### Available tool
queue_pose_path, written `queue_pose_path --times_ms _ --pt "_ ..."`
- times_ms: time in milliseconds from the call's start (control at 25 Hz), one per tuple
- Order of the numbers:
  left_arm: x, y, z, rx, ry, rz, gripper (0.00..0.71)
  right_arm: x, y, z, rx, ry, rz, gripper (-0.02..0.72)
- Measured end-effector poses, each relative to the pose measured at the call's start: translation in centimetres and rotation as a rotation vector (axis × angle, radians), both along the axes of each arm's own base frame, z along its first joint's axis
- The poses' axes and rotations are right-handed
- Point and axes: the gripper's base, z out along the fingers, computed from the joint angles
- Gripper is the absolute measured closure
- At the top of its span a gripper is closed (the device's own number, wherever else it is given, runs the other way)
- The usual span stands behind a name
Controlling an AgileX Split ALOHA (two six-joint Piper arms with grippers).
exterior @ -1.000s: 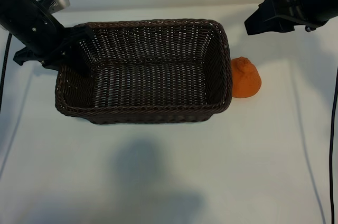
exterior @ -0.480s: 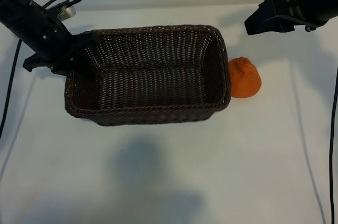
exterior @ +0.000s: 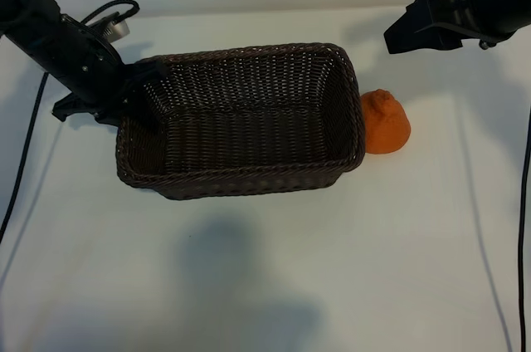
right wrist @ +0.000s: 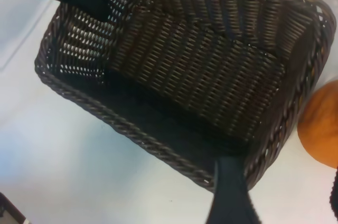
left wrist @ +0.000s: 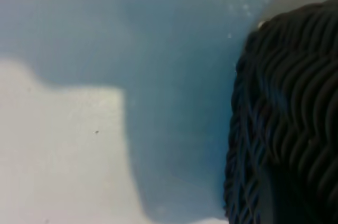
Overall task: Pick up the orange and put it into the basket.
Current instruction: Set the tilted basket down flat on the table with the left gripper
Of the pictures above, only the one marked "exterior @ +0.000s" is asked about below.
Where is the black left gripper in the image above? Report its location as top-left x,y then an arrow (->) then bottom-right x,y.
41,15 -> 168,134

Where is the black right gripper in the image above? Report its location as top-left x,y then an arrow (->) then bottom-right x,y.
383,0 -> 516,55

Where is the bumpy orange fruit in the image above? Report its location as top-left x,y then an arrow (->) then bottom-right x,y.
359,89 -> 412,156

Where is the dark brown woven basket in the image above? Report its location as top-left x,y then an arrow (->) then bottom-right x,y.
114,41 -> 367,202

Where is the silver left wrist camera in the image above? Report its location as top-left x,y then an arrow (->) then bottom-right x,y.
101,15 -> 130,42

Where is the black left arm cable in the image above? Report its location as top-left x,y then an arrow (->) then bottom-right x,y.
0,0 -> 141,245

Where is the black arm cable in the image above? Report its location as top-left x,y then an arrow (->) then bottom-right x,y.
515,105 -> 531,352
0,0 -> 141,245

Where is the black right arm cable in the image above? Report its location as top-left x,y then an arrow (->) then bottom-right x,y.
515,105 -> 531,352

